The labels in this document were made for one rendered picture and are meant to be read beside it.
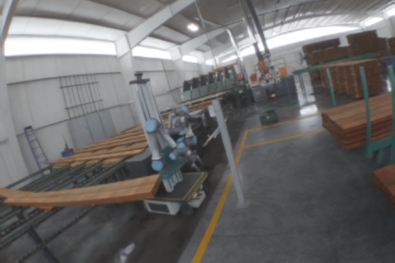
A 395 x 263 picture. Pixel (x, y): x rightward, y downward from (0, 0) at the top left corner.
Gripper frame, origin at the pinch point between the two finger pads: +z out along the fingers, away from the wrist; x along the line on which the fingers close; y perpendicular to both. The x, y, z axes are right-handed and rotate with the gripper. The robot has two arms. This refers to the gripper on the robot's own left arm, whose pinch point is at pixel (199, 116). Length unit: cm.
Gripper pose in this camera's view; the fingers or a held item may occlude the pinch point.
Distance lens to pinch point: 194.7
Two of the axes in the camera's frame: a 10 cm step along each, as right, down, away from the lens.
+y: -0.6, -9.2, 3.9
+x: 4.4, 3.2, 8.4
